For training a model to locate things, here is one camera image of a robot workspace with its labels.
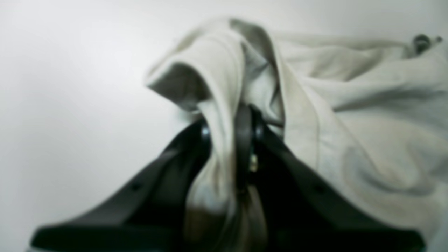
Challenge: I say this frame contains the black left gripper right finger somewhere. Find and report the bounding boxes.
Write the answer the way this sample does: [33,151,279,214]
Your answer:
[235,105,425,252]

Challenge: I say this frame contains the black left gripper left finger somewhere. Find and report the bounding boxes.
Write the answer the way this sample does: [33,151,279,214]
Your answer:
[29,119,211,252]

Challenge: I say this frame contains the beige t-shirt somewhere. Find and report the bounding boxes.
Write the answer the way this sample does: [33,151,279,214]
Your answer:
[147,19,448,252]

